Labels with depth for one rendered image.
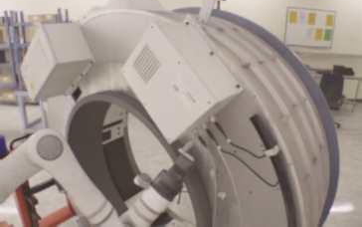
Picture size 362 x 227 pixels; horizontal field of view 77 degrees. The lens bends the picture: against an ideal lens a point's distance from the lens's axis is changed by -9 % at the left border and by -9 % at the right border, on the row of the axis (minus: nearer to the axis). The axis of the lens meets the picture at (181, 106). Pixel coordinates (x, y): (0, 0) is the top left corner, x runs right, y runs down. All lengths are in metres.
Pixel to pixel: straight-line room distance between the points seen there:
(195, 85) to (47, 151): 0.36
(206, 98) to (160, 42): 0.17
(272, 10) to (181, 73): 5.99
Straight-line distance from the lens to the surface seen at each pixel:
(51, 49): 0.97
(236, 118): 0.64
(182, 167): 0.64
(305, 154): 0.75
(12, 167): 0.67
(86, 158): 1.40
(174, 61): 0.56
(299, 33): 6.77
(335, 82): 5.21
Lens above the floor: 1.80
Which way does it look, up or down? 18 degrees down
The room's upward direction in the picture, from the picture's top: 1 degrees clockwise
